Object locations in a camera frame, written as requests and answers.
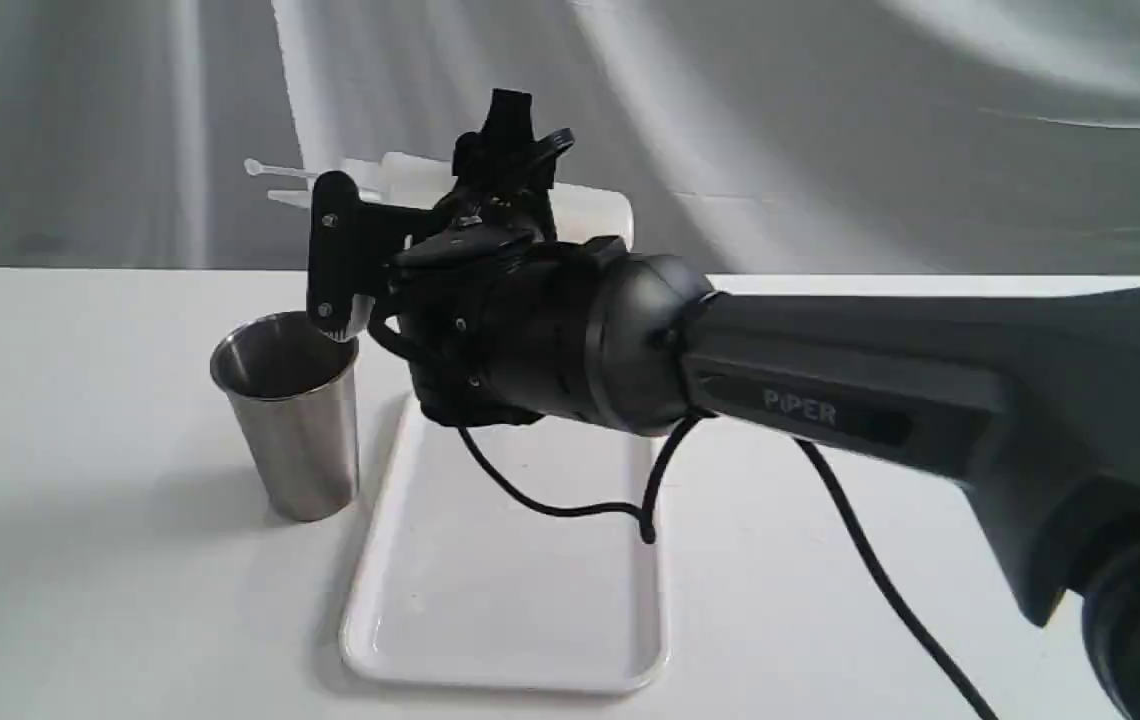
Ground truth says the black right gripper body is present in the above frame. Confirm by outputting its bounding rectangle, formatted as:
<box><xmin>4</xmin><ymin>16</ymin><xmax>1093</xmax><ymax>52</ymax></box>
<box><xmin>365</xmin><ymin>195</ymin><xmax>626</xmax><ymax>429</ymax></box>

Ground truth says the translucent squeeze bottle amber liquid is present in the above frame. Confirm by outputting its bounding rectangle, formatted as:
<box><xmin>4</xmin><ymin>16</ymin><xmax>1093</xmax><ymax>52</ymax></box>
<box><xmin>244</xmin><ymin>150</ymin><xmax>635</xmax><ymax>251</ymax></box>

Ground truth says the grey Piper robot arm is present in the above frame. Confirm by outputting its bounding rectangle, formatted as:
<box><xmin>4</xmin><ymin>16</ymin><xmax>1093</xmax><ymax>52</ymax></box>
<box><xmin>358</xmin><ymin>90</ymin><xmax>1140</xmax><ymax>719</ymax></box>

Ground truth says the stainless steel cup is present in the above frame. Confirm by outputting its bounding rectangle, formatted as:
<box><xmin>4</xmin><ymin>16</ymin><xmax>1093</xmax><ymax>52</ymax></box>
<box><xmin>207</xmin><ymin>310</ymin><xmax>360</xmax><ymax>523</ymax></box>

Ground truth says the grey backdrop cloth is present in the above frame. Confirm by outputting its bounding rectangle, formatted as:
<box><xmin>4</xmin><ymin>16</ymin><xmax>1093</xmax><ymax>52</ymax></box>
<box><xmin>0</xmin><ymin>0</ymin><xmax>1140</xmax><ymax>276</ymax></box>

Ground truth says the white plastic tray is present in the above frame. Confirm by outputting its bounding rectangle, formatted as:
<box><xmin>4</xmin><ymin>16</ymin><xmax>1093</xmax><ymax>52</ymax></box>
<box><xmin>340</xmin><ymin>396</ymin><xmax>670</xmax><ymax>696</ymax></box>

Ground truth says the black camera cable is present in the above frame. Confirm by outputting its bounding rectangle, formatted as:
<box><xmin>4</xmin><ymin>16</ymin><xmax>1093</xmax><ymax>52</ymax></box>
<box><xmin>365</xmin><ymin>310</ymin><xmax>1001</xmax><ymax>720</ymax></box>

